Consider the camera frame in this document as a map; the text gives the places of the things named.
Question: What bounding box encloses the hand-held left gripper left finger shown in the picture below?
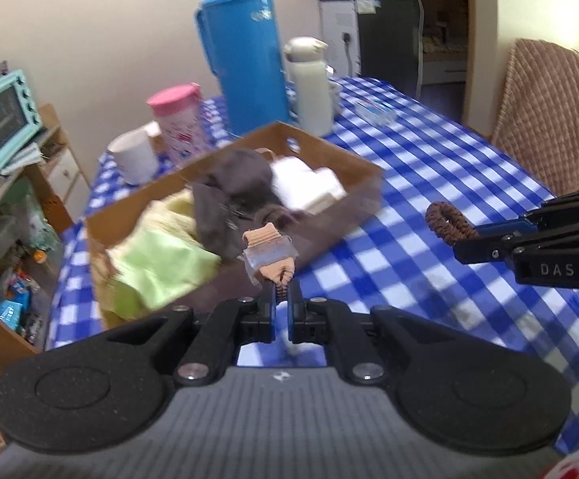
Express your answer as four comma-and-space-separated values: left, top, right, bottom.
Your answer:
102, 279, 278, 387

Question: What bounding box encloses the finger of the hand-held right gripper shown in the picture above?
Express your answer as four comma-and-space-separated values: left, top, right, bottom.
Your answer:
452, 232, 541, 265
476, 182, 579, 237

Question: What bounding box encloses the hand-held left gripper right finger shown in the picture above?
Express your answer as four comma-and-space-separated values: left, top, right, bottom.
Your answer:
287, 279, 463, 387

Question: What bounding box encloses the brown knit scrunchie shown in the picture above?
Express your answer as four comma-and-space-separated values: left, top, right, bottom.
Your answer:
425, 201, 481, 247

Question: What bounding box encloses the beige hair tie pack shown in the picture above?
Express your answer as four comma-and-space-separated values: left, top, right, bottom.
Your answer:
242, 226, 301, 306

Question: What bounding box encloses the brown cardboard box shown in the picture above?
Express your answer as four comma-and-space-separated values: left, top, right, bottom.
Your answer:
85, 121, 386, 331

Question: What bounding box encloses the light green cloth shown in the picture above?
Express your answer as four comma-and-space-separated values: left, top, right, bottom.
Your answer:
107, 230, 224, 321

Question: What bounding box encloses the dark grey cloth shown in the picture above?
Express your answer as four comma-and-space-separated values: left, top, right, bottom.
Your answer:
192, 150, 286, 261

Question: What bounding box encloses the white paper towel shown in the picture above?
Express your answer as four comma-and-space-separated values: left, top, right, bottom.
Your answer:
272, 156, 349, 214

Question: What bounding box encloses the pale yellow towel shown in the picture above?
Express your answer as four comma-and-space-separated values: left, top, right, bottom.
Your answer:
140, 192, 201, 241

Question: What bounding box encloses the blue white checkered tablecloth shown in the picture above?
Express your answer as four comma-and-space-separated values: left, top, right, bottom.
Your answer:
45, 76, 579, 461

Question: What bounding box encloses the clear plastic wrapper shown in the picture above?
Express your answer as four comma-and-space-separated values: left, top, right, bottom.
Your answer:
354, 99, 398, 127

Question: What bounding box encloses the white mug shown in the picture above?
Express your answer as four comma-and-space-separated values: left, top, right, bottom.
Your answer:
107, 127, 161, 186

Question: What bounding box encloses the pink lidded cup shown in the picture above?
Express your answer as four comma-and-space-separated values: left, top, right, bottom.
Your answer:
146, 84, 211, 164

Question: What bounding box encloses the white insulated bottle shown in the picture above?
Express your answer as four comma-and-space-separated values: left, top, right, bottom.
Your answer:
284, 36, 336, 139

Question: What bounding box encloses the dark mini fridge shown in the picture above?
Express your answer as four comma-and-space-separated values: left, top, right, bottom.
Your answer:
318, 0, 425, 99

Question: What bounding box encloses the blue thermos flask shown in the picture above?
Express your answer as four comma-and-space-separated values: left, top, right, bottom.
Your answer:
194, 0, 291, 139

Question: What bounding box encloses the blue packet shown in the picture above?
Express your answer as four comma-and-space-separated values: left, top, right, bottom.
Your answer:
0, 284, 32, 321

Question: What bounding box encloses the wooden shelf unit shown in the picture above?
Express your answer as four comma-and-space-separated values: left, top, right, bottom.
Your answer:
0, 105, 91, 361

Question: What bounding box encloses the stack of papers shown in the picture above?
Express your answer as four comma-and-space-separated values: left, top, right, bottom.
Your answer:
0, 142, 42, 171

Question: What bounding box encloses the teal toaster oven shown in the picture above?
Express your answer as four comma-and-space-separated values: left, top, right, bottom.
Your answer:
0, 70, 44, 174

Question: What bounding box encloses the black power cable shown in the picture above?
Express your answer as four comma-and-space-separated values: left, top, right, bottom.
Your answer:
342, 32, 361, 77

